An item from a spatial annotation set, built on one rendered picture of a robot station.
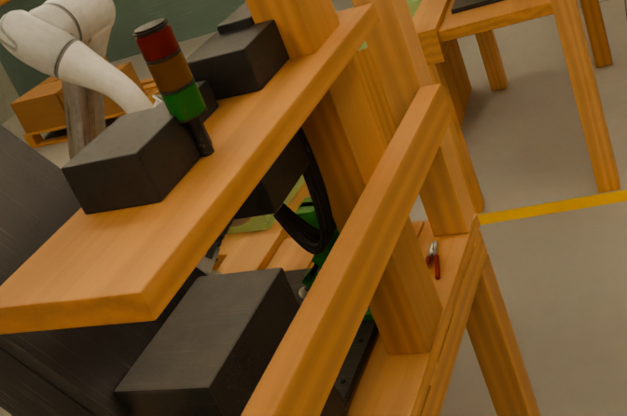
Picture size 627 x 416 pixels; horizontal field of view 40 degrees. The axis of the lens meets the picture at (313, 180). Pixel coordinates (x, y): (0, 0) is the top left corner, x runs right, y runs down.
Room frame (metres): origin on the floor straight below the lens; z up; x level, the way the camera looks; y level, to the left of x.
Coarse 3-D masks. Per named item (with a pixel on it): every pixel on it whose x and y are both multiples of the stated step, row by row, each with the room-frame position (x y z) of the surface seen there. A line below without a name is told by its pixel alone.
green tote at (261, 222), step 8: (296, 184) 2.61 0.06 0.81; (296, 192) 2.60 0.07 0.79; (288, 200) 2.55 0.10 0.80; (256, 216) 2.43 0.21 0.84; (264, 216) 2.42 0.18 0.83; (272, 216) 2.45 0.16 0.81; (248, 224) 2.45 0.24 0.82; (256, 224) 2.44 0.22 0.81; (264, 224) 2.42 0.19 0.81; (272, 224) 2.44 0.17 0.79; (232, 232) 2.49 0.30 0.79; (240, 232) 2.48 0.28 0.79
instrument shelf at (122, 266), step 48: (336, 48) 1.39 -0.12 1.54; (240, 96) 1.34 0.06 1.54; (288, 96) 1.24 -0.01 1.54; (240, 144) 1.12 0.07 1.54; (192, 192) 1.02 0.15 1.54; (240, 192) 1.01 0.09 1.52; (48, 240) 1.05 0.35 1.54; (96, 240) 0.99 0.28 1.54; (144, 240) 0.93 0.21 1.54; (192, 240) 0.90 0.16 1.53; (0, 288) 0.96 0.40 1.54; (48, 288) 0.90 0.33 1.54; (96, 288) 0.85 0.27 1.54; (144, 288) 0.81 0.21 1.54
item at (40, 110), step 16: (128, 64) 7.26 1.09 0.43; (48, 80) 7.91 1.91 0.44; (144, 80) 7.75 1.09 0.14; (32, 96) 7.50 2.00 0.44; (48, 96) 7.32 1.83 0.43; (16, 112) 7.56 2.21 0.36; (32, 112) 7.46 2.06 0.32; (48, 112) 7.37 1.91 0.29; (112, 112) 7.03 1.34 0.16; (32, 128) 7.52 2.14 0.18; (48, 128) 7.42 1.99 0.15; (64, 128) 7.79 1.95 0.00; (32, 144) 7.53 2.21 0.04; (48, 144) 7.45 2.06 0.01
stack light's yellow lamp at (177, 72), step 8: (176, 56) 1.12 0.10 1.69; (184, 56) 1.14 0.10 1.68; (152, 64) 1.12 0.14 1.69; (160, 64) 1.11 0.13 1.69; (168, 64) 1.11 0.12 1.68; (176, 64) 1.11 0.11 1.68; (184, 64) 1.12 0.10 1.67; (152, 72) 1.12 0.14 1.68; (160, 72) 1.11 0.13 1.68; (168, 72) 1.11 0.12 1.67; (176, 72) 1.11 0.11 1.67; (184, 72) 1.12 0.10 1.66; (160, 80) 1.11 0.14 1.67; (168, 80) 1.11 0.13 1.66; (176, 80) 1.11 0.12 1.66; (184, 80) 1.11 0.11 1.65; (192, 80) 1.12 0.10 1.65; (160, 88) 1.12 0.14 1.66; (168, 88) 1.11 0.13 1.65; (176, 88) 1.11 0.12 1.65; (184, 88) 1.11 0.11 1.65
